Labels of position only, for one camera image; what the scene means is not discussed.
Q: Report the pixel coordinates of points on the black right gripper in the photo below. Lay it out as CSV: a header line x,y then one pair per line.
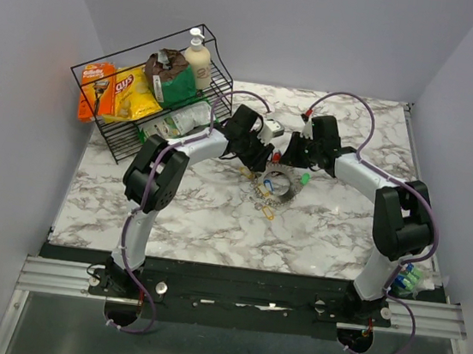
x,y
291,157

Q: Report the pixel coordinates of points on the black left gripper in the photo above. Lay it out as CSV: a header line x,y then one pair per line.
x,y
258,162

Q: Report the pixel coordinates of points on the green key tag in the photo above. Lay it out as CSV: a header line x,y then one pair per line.
x,y
305,178

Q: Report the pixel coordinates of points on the red key tag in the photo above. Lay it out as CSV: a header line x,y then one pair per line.
x,y
276,157

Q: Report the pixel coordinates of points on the blue key tag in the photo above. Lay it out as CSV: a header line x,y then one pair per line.
x,y
268,185

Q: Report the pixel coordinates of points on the yellow key tag with key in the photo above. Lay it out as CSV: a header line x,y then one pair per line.
x,y
266,211

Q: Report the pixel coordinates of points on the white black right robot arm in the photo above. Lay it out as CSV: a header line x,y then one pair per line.
x,y
402,225

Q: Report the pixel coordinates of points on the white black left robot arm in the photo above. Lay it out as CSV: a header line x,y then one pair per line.
x,y
153,177

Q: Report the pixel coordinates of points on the white green snack pouch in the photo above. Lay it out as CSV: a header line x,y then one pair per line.
x,y
177,124

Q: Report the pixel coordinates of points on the cream lotion pump bottle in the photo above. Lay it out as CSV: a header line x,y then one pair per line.
x,y
199,59

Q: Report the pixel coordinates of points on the green brown bag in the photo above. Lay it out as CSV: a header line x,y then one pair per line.
x,y
170,78

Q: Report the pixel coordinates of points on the yellow chips bag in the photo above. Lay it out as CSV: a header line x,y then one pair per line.
x,y
133,98

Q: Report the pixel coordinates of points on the orange razor package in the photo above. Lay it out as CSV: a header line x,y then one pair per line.
x,y
97,91

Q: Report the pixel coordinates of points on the blue green toothbrush pack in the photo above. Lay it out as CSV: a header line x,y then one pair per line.
x,y
408,282

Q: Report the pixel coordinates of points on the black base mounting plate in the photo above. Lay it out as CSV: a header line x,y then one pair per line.
x,y
227,297

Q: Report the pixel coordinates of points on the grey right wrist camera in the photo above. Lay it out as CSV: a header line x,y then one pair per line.
x,y
307,131

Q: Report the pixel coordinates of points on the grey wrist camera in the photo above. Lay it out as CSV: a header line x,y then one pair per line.
x,y
307,131
270,129

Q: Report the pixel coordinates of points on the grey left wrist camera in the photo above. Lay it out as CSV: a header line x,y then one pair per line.
x,y
270,129

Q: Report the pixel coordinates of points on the black wire rack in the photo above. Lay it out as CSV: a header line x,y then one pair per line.
x,y
123,139

